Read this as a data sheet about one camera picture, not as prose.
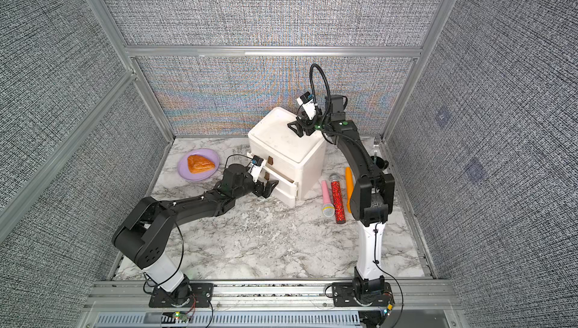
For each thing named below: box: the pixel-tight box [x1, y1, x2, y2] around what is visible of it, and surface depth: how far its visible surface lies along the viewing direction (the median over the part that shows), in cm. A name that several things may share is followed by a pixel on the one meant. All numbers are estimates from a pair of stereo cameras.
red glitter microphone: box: [329, 173, 347, 222], surface depth 95 cm
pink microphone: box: [321, 179, 335, 219], surface depth 92 cm
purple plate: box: [176, 148, 220, 182], surface depth 107 cm
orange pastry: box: [187, 154, 216, 174], surface depth 107 cm
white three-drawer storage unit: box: [247, 106, 326, 208], surface depth 87 cm
